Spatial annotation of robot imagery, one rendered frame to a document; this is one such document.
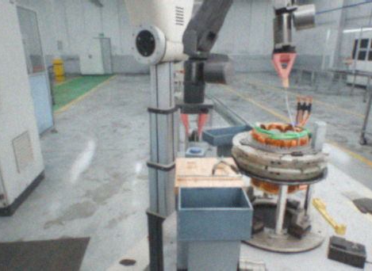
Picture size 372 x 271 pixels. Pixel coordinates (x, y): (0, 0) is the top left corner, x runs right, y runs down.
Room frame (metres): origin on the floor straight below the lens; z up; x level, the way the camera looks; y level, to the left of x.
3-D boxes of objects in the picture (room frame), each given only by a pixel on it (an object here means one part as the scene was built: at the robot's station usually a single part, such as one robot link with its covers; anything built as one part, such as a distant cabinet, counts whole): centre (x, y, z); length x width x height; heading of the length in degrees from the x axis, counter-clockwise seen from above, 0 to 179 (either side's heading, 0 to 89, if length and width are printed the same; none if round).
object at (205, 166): (0.74, -0.07, 1.05); 0.20 x 0.19 x 0.02; 1
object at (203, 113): (0.72, -0.03, 1.22); 0.07 x 0.07 x 0.09; 2
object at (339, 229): (0.93, -0.56, 0.80); 0.22 x 0.04 x 0.03; 179
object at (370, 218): (0.99, -0.79, 0.78); 0.31 x 0.19 x 0.01; 6
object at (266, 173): (0.91, -0.34, 1.05); 0.29 x 0.29 x 0.06
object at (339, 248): (0.71, -0.51, 0.81); 0.10 x 0.06 x 0.06; 63
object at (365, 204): (1.00, -0.77, 0.79); 0.24 x 0.13 x 0.02; 6
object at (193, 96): (0.72, -0.03, 1.29); 0.10 x 0.07 x 0.07; 92
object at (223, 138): (1.18, -0.21, 0.92); 0.25 x 0.11 x 0.28; 115
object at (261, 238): (0.91, -0.34, 0.80); 0.39 x 0.39 x 0.01
